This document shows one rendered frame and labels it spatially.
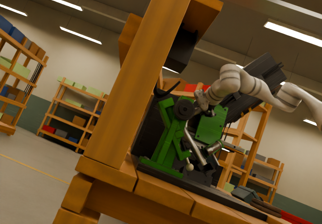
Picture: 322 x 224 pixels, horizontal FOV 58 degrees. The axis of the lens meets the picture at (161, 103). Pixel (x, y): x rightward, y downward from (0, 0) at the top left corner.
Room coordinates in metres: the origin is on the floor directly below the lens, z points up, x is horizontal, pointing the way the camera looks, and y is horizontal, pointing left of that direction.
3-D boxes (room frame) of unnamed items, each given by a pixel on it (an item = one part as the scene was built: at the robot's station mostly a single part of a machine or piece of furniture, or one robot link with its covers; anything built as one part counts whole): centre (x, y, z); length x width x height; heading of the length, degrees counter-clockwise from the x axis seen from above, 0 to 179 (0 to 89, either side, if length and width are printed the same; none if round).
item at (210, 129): (1.35, -0.25, 1.17); 0.13 x 0.12 x 0.20; 3
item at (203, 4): (1.41, 0.08, 1.52); 0.90 x 0.25 x 0.04; 3
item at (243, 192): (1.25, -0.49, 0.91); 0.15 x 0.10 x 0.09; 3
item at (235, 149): (1.51, -0.28, 1.11); 0.39 x 0.16 x 0.03; 93
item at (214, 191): (1.43, -0.18, 0.89); 1.10 x 0.42 x 0.02; 3
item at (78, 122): (10.16, 2.09, 1.12); 3.22 x 0.55 x 2.23; 85
